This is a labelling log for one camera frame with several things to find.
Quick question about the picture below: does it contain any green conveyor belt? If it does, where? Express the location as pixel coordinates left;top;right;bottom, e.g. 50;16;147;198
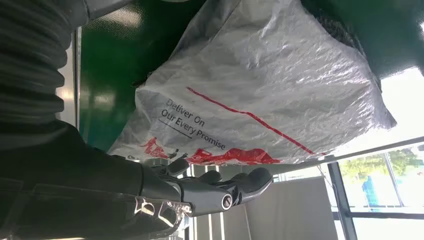
79;0;424;153

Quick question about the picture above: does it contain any white partition panel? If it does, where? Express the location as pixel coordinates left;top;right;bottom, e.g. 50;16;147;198
245;177;337;240

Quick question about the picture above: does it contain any glass window dark frame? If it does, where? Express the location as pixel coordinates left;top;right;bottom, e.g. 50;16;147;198
271;142;424;240

